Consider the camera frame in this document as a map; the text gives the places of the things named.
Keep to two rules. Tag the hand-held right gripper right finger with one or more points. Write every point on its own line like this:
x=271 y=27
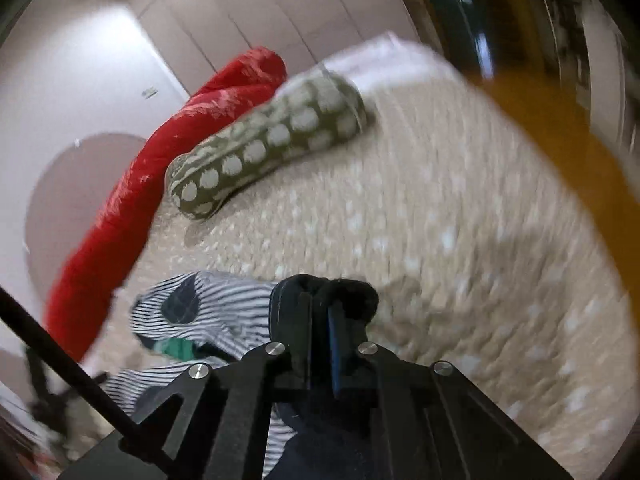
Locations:
x=336 y=350

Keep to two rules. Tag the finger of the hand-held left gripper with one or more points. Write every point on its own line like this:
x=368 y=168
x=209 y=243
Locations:
x=42 y=400

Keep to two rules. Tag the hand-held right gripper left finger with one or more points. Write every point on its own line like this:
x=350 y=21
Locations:
x=299 y=320

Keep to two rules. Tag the navy white striped pants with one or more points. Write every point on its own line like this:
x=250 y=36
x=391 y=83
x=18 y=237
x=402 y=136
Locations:
x=225 y=302

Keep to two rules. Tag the beige dotted bedspread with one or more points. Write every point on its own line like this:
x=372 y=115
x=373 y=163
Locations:
x=425 y=210

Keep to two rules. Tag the green polka dot pillow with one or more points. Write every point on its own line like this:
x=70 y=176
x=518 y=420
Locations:
x=270 y=145

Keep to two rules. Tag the red fleece blanket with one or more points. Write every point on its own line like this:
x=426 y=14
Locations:
x=125 y=200

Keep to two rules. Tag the white pillow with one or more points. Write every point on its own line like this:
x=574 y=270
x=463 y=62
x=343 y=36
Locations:
x=395 y=60

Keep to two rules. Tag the white wardrobe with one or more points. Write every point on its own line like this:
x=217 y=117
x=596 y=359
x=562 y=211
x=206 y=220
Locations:
x=260 y=15

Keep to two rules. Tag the dark green door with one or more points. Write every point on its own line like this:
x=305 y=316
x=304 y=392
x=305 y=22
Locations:
x=450 y=10

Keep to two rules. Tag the white shelf unit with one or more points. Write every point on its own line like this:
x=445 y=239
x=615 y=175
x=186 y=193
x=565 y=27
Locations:
x=600 y=60

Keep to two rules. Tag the round wall panel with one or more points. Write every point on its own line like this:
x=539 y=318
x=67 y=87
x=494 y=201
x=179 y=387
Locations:
x=65 y=195

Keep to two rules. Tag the wall switch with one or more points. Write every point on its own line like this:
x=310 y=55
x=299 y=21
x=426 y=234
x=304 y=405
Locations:
x=150 y=92

